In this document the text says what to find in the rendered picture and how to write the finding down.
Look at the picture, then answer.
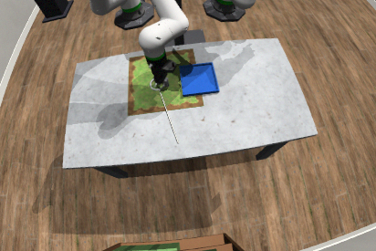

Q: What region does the green grassy ground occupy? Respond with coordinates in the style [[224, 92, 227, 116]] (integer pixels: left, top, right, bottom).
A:
[[128, 49, 204, 116]]

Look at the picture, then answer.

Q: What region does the blue tray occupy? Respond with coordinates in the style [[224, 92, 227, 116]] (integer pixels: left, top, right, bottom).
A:
[[179, 62, 219, 97]]

